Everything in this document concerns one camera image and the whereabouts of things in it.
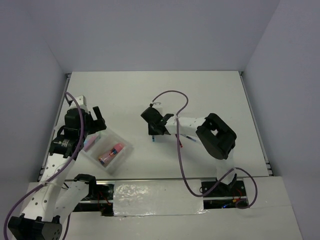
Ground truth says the pink highlighter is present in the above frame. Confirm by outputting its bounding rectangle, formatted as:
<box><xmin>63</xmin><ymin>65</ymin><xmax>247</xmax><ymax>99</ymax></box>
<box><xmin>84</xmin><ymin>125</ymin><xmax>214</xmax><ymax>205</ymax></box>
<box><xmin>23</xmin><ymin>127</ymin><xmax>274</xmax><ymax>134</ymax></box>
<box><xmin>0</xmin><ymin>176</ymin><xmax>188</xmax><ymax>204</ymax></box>
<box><xmin>83</xmin><ymin>134</ymin><xmax>100</xmax><ymax>152</ymax></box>
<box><xmin>109</xmin><ymin>143</ymin><xmax>124</xmax><ymax>157</ymax></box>

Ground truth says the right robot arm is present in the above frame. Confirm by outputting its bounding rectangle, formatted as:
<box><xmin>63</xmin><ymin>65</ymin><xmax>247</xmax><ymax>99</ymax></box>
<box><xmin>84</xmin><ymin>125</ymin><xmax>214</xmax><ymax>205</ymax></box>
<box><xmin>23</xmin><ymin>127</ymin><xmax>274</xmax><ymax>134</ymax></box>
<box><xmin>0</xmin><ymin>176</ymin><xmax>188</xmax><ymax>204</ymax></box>
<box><xmin>141</xmin><ymin>106</ymin><xmax>237</xmax><ymax>196</ymax></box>

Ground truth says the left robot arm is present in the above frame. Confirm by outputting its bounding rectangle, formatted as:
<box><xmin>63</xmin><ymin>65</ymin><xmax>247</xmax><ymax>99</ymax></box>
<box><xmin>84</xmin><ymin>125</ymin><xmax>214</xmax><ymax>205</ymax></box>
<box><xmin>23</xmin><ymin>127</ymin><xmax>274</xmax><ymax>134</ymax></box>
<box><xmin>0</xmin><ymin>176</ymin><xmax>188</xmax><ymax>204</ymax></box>
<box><xmin>6</xmin><ymin>105</ymin><xmax>107</xmax><ymax>240</ymax></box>

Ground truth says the pink highlighter in container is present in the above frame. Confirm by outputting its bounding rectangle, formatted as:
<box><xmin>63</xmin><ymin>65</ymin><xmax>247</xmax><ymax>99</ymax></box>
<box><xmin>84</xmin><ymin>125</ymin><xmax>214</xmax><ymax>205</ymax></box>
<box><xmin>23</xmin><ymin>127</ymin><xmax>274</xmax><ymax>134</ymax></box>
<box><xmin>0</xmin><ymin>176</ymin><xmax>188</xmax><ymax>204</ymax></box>
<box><xmin>109</xmin><ymin>143</ymin><xmax>124</xmax><ymax>157</ymax></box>

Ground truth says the clear plastic container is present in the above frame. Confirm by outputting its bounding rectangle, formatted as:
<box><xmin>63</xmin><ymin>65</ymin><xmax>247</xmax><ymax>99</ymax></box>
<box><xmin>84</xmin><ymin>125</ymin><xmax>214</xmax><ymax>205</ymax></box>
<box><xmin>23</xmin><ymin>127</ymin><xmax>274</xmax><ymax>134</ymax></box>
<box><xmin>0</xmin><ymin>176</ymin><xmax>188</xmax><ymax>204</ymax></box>
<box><xmin>76</xmin><ymin>128</ymin><xmax>133</xmax><ymax>176</ymax></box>

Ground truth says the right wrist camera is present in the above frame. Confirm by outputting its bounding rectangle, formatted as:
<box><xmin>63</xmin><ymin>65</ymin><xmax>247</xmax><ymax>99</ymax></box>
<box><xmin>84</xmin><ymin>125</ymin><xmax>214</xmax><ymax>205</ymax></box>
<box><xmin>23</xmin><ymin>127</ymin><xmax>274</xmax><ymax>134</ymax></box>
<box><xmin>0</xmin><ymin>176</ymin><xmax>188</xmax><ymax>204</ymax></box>
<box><xmin>149</xmin><ymin>102</ymin><xmax>163</xmax><ymax>115</ymax></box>

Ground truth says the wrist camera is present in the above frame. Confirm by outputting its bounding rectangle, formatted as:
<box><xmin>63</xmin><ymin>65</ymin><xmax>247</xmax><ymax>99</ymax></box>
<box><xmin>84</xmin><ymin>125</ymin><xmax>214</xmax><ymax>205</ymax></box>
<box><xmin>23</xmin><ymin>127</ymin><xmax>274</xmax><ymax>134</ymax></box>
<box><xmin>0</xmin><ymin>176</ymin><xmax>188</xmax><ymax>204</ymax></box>
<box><xmin>69</xmin><ymin>95</ymin><xmax>89</xmax><ymax>112</ymax></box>
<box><xmin>149</xmin><ymin>102</ymin><xmax>163</xmax><ymax>115</ymax></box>

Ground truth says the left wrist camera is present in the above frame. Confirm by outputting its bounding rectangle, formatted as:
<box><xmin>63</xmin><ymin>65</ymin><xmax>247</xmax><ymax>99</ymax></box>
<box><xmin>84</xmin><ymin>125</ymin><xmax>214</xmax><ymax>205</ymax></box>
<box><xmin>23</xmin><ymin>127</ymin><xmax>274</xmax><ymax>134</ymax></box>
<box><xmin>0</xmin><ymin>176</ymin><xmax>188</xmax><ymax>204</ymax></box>
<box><xmin>69</xmin><ymin>95</ymin><xmax>89</xmax><ymax>112</ymax></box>

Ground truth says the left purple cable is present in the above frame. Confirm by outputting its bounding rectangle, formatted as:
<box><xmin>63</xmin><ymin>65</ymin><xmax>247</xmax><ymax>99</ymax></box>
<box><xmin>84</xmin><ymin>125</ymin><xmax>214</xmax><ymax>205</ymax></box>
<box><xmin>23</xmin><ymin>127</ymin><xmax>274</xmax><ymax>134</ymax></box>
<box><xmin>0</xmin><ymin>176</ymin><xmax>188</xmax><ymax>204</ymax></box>
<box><xmin>2</xmin><ymin>91</ymin><xmax>86</xmax><ymax>240</ymax></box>

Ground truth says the purple cable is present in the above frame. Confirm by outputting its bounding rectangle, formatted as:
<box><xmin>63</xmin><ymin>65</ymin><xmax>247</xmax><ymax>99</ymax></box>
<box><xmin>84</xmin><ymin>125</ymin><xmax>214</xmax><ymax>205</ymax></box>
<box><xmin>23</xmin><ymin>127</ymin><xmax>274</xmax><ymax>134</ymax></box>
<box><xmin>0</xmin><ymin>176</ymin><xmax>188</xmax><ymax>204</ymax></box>
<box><xmin>2</xmin><ymin>91</ymin><xmax>86</xmax><ymax>240</ymax></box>
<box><xmin>151</xmin><ymin>89</ymin><xmax>260</xmax><ymax>210</ymax></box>

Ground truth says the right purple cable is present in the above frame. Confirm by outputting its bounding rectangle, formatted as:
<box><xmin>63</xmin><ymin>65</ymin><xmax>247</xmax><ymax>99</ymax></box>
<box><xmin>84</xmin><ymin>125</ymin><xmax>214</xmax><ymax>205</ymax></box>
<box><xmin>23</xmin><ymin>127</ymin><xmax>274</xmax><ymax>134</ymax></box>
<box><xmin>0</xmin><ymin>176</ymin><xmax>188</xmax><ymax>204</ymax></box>
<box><xmin>151</xmin><ymin>89</ymin><xmax>260</xmax><ymax>210</ymax></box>

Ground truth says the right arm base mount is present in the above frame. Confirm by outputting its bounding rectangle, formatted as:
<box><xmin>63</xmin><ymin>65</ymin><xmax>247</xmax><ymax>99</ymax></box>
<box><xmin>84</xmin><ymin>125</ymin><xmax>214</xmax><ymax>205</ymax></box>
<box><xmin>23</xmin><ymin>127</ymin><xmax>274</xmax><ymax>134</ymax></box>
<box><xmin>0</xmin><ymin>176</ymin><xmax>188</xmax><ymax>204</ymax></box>
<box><xmin>203</xmin><ymin>180</ymin><xmax>248</xmax><ymax>210</ymax></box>

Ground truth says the right table rail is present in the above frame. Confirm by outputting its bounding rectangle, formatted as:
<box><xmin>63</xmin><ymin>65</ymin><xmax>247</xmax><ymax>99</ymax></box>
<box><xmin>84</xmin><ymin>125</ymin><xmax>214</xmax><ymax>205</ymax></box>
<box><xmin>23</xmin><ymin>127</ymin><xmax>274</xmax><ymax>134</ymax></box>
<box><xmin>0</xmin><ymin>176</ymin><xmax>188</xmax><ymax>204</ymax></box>
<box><xmin>238</xmin><ymin>71</ymin><xmax>274</xmax><ymax>176</ymax></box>

